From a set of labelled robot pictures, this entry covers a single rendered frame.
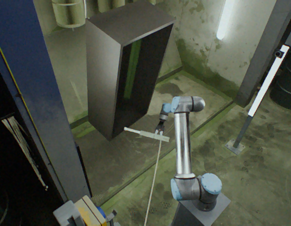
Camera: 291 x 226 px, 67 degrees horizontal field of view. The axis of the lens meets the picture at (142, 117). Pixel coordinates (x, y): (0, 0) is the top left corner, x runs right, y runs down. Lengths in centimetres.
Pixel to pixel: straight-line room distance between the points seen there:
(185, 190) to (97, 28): 124
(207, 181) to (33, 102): 120
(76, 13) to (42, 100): 180
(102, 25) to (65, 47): 153
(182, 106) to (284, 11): 196
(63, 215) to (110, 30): 119
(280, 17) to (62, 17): 246
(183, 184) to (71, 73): 209
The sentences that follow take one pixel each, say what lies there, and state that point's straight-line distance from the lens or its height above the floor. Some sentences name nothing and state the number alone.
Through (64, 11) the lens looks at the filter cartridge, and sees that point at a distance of 270.
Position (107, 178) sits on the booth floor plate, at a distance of 261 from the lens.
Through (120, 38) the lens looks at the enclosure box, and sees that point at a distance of 153.
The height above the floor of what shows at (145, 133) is 58.
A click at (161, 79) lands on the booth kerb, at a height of 12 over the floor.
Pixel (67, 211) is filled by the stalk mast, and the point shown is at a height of 164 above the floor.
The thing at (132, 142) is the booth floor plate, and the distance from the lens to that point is 289.
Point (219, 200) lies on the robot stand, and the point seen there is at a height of 64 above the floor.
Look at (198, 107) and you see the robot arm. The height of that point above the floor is 123.
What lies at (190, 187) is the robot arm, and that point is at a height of 90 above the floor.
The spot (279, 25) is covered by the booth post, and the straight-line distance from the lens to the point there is 323.
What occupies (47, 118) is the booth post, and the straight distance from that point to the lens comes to 108.
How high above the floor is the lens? 228
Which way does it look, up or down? 45 degrees down
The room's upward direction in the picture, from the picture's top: 2 degrees clockwise
